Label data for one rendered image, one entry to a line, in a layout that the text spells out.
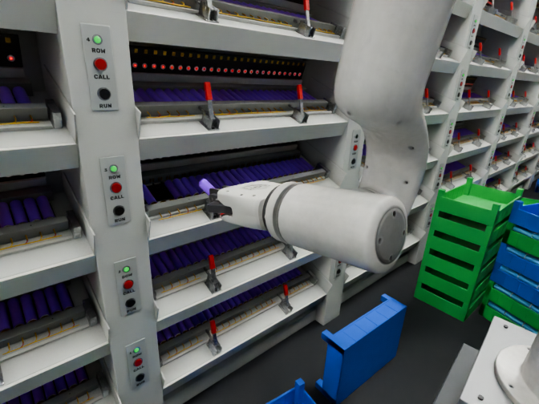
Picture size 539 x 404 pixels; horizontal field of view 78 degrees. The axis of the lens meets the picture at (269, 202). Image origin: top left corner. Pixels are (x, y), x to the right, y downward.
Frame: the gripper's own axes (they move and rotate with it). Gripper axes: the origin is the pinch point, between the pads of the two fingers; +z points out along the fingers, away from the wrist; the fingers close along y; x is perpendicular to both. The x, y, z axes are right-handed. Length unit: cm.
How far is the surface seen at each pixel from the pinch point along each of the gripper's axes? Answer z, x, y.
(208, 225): 14.5, 9.5, -4.5
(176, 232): 14.3, 8.8, 3.2
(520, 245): -22, 35, -104
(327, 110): 17, -14, -49
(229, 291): 17.7, 29.1, -10.2
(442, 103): 14, -15, -121
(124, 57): 9.1, -23.6, 10.2
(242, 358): 26, 58, -17
